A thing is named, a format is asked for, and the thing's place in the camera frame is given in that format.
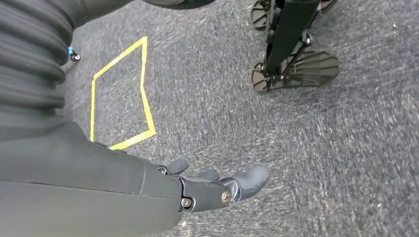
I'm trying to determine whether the blue metal shelf rack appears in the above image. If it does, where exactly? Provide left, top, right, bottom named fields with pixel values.
left=67, top=46, right=82, bottom=63

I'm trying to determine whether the yellow floor tape square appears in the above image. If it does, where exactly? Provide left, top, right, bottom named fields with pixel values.
left=90, top=36, right=157, bottom=151

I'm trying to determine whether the black robot foot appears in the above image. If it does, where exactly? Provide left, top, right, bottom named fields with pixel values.
left=250, top=0, right=335, bottom=32
left=251, top=45, right=340, bottom=94

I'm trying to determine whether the black robot leg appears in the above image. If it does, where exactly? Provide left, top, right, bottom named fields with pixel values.
left=263, top=0, right=321, bottom=77

